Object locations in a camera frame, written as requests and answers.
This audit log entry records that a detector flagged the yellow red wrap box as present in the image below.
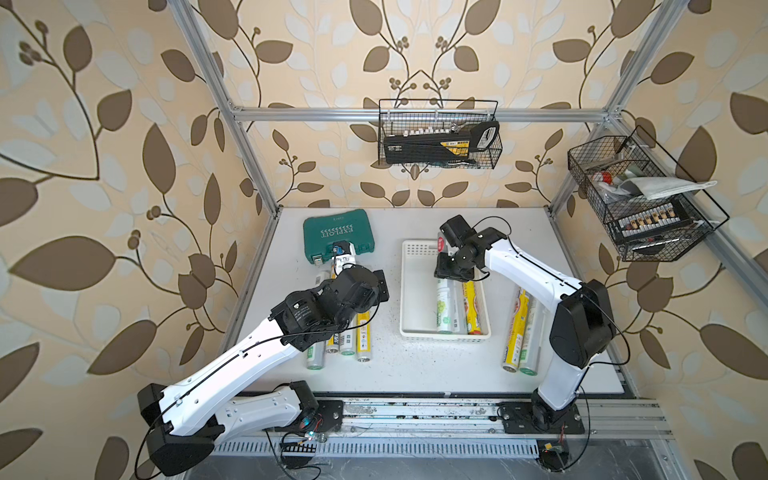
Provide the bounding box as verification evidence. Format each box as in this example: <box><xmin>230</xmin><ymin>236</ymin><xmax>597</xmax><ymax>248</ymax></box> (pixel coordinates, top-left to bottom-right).
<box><xmin>463</xmin><ymin>281</ymin><xmax>482</xmax><ymax>335</ymax></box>

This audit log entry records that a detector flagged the white green roll group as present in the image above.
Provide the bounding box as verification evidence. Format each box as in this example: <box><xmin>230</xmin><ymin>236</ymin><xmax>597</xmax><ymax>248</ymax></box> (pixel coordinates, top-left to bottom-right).
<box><xmin>435</xmin><ymin>232</ymin><xmax>455</xmax><ymax>334</ymax></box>

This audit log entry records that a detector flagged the yellow wrap roll group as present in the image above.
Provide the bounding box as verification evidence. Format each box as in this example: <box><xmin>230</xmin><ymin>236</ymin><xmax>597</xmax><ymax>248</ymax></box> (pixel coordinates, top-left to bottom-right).
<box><xmin>356</xmin><ymin>312</ymin><xmax>372</xmax><ymax>363</ymax></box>
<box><xmin>502</xmin><ymin>288</ymin><xmax>530</xmax><ymax>373</ymax></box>

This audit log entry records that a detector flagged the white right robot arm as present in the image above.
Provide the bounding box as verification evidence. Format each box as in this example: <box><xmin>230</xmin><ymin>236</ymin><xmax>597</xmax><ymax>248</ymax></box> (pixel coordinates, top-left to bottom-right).
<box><xmin>435</xmin><ymin>215</ymin><xmax>617</xmax><ymax>414</ymax></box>

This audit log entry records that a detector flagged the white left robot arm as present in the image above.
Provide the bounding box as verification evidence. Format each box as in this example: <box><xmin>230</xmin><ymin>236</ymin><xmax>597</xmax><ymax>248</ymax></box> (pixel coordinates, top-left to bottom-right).
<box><xmin>137</xmin><ymin>261</ymin><xmax>389</xmax><ymax>477</ymax></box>

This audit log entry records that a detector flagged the yellow red wrap roll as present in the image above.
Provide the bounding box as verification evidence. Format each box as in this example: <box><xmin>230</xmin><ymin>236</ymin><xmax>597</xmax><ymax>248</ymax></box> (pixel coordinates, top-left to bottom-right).
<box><xmin>325</xmin><ymin>261</ymin><xmax>340</xmax><ymax>354</ymax></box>

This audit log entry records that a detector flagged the white green label wrap roll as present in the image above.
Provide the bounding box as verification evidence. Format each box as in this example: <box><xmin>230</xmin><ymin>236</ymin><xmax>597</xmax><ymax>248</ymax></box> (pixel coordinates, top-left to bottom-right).
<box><xmin>339</xmin><ymin>329</ymin><xmax>357</xmax><ymax>356</ymax></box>

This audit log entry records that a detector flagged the white perforated plastic basket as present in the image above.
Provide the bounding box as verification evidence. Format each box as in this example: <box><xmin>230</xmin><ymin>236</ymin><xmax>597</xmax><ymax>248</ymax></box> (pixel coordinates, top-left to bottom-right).
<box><xmin>399</xmin><ymin>239</ymin><xmax>492</xmax><ymax>342</ymax></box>

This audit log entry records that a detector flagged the white barcode wrap roll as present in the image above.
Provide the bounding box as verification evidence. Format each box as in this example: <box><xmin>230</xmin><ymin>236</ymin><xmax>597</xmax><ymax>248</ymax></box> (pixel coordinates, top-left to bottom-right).
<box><xmin>306</xmin><ymin>271</ymin><xmax>330</xmax><ymax>371</ymax></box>

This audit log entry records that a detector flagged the black yellow tool in basket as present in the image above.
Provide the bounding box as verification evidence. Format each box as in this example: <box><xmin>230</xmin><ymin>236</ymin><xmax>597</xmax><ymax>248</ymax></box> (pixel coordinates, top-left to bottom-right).
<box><xmin>379</xmin><ymin>120</ymin><xmax>503</xmax><ymax>169</ymax></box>

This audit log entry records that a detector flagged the green plastic tool case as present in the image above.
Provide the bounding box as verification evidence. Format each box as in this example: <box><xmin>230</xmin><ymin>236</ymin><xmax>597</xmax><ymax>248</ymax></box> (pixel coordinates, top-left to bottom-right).
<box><xmin>302</xmin><ymin>209</ymin><xmax>375</xmax><ymax>265</ymax></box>

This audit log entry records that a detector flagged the green white roll far right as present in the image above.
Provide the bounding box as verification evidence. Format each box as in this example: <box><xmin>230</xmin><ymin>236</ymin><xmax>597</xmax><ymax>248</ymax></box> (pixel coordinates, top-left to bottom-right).
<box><xmin>519</xmin><ymin>299</ymin><xmax>546</xmax><ymax>376</ymax></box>

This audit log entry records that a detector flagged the white folded paper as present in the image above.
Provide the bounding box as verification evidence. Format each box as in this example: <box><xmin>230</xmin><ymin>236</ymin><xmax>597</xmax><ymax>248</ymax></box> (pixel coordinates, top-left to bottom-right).
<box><xmin>618</xmin><ymin>177</ymin><xmax>717</xmax><ymax>200</ymax></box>

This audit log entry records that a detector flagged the socket bit set tray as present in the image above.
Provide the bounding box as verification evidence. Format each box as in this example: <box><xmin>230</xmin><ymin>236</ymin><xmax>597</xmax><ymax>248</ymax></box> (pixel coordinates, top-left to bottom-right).
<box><xmin>617</xmin><ymin>201</ymin><xmax>694</xmax><ymax>239</ymax></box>

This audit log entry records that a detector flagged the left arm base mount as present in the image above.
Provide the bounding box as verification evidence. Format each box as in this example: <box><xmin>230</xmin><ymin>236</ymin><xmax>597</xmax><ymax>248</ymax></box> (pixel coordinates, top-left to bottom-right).
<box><xmin>277</xmin><ymin>381</ymin><xmax>344</xmax><ymax>434</ymax></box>

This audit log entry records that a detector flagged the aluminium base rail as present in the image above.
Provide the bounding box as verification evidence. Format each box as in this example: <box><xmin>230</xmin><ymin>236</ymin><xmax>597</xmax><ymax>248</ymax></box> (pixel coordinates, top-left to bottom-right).
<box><xmin>213</xmin><ymin>397</ymin><xmax>673</xmax><ymax>459</ymax></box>

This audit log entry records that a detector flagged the black wire basket back wall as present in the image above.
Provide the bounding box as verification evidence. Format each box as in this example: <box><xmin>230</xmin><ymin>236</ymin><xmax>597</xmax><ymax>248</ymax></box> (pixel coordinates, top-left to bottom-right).
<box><xmin>377</xmin><ymin>97</ymin><xmax>503</xmax><ymax>169</ymax></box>

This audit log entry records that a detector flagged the black wire basket wall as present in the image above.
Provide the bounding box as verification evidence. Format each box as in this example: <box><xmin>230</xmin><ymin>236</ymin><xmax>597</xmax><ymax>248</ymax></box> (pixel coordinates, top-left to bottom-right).
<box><xmin>568</xmin><ymin>126</ymin><xmax>730</xmax><ymax>262</ymax></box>
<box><xmin>377</xmin><ymin>97</ymin><xmax>503</xmax><ymax>169</ymax></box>

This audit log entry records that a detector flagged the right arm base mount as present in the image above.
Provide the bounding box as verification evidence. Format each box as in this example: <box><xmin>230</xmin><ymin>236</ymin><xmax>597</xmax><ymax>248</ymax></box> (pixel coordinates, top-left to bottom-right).
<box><xmin>497</xmin><ymin>390</ymin><xmax>587</xmax><ymax>435</ymax></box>

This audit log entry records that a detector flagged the horizontal aluminium frame bar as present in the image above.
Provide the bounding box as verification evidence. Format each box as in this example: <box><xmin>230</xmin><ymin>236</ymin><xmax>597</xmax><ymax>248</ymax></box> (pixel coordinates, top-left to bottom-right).
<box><xmin>232</xmin><ymin>107</ymin><xmax>609</xmax><ymax>123</ymax></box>

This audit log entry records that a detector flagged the black wire basket right wall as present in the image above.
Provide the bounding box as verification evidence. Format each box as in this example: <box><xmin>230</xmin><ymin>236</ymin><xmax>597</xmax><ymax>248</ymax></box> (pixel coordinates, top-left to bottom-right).
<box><xmin>568</xmin><ymin>126</ymin><xmax>730</xmax><ymax>262</ymax></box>

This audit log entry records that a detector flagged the right aluminium frame post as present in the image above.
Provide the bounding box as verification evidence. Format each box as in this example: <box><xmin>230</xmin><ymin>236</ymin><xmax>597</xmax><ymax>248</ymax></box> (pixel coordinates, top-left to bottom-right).
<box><xmin>548</xmin><ymin>0</ymin><xmax>691</xmax><ymax>217</ymax></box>

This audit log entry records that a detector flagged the aluminium frame post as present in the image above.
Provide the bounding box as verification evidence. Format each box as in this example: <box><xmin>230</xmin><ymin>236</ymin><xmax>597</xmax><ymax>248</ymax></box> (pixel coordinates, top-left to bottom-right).
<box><xmin>169</xmin><ymin>0</ymin><xmax>280</xmax><ymax>218</ymax></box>
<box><xmin>548</xmin><ymin>0</ymin><xmax>691</xmax><ymax>217</ymax></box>

